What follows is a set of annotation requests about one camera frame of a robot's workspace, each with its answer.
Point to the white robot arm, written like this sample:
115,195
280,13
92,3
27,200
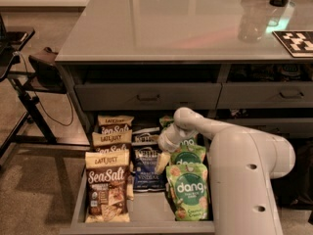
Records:
242,163

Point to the middle brown Sea Salt bag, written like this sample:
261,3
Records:
114,142

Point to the grey top right drawer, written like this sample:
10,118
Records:
266,95

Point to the black white fiducial marker tag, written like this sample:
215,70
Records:
299,43

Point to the open grey middle drawer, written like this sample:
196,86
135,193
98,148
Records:
150,214

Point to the front brown Sea Salt bag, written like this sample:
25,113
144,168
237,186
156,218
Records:
107,178

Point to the green dang bag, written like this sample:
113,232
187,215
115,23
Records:
165,121
190,141
188,190
188,154

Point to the rear brown Sea Salt bag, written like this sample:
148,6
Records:
110,125

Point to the front green Dang bag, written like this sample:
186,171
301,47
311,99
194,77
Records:
188,190

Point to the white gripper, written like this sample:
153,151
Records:
165,142

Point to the brown sea salt bag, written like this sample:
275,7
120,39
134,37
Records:
107,178
114,142
110,125

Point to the grey counter cabinet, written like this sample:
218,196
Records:
179,41

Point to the grey top left drawer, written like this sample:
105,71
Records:
147,96

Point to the blue kettle chip bag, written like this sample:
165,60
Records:
145,176
146,135

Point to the black bag on floor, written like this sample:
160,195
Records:
295,190

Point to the rear green Dang bag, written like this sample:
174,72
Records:
165,121

